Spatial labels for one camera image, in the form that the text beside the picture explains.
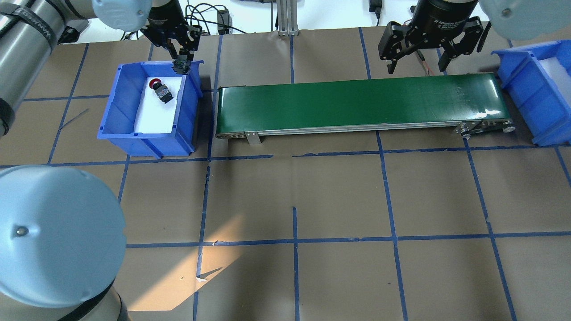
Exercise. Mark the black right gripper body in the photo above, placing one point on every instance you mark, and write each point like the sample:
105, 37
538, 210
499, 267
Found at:
438, 18

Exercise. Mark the white foam pad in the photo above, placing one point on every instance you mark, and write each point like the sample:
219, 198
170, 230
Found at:
557, 73
153, 116

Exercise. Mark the black power adapter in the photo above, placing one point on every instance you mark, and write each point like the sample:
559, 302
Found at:
224, 22

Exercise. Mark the aluminium frame post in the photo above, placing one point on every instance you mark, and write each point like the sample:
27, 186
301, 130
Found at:
287, 17

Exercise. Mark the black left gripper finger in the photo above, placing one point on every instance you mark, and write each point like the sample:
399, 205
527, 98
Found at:
187, 58
177, 62

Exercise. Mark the green conveyor belt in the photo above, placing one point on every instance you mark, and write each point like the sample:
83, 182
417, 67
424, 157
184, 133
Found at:
468, 103

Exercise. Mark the white foam pad left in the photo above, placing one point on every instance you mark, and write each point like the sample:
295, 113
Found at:
153, 116

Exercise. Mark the blue right bin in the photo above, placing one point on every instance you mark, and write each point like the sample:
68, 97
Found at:
543, 107

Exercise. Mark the blue left bin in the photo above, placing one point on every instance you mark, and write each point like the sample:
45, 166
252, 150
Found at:
117, 124

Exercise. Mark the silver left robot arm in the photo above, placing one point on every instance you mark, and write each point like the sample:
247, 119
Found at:
58, 124

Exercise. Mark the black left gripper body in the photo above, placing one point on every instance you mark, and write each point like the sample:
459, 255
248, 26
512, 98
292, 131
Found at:
165, 17

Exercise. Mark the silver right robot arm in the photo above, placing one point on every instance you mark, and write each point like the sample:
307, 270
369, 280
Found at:
521, 19

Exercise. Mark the red push button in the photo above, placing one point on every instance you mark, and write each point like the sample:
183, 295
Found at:
162, 92

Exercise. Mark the blue bin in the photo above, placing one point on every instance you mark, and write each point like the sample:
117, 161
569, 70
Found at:
117, 124
543, 107

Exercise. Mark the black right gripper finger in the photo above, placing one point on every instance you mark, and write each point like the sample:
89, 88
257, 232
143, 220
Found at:
393, 54
450, 52

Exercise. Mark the white foam pad right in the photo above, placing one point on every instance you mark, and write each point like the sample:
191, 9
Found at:
557, 73

